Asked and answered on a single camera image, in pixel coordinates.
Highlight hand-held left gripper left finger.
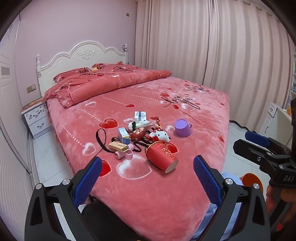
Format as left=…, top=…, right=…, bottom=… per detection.
left=24, top=156, right=103, bottom=241

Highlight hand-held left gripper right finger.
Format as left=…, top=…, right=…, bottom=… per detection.
left=193, top=155, right=271, bottom=241

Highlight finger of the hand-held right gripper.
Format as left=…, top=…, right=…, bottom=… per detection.
left=245, top=131, right=289, bottom=153
left=232, top=138, right=292, bottom=173

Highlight black cord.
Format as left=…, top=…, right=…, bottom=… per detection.
left=96, top=128, right=149, bottom=154

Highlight gold rectangular box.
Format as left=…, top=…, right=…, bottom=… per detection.
left=108, top=142, right=129, bottom=153

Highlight red paper cup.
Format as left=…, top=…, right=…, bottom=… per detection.
left=145, top=141, right=179, bottom=174

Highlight white tissue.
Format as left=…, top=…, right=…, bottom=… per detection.
left=128, top=118, right=153, bottom=131

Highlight white box with blue print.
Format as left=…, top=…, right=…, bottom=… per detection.
left=135, top=111, right=150, bottom=122

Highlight person's right hand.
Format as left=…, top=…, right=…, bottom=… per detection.
left=266, top=185, right=284, bottom=215

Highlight white desk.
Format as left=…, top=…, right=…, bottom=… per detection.
left=261, top=101, right=296, bottom=150

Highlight dark cloth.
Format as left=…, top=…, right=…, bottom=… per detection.
left=80, top=198, right=137, bottom=241

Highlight purple ribbed cup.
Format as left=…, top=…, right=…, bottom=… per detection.
left=175, top=119, right=192, bottom=137

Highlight small blue yellow box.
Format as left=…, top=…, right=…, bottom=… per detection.
left=118, top=128, right=131, bottom=144

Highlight white cat plush toy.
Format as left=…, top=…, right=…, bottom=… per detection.
left=148, top=129, right=171, bottom=143

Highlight red bear toy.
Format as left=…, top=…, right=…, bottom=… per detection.
left=129, top=127, right=147, bottom=141

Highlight white nightstand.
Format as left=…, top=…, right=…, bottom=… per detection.
left=21, top=98, right=53, bottom=139

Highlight folded red quilt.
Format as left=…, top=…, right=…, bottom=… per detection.
left=44, top=64, right=173, bottom=108

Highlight bed with pink heart blanket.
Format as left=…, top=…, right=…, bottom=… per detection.
left=43, top=62, right=230, bottom=241

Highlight pink pleated curtains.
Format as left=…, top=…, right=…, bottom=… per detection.
left=135, top=0, right=296, bottom=133

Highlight red printed pillow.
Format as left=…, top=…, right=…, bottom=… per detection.
left=54, top=67, right=93, bottom=82
left=92, top=61, right=123, bottom=70

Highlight white wardrobe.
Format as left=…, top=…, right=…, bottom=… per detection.
left=0, top=19, right=33, bottom=173

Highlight white carved headboard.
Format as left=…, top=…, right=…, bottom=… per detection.
left=36, top=40, right=129, bottom=93

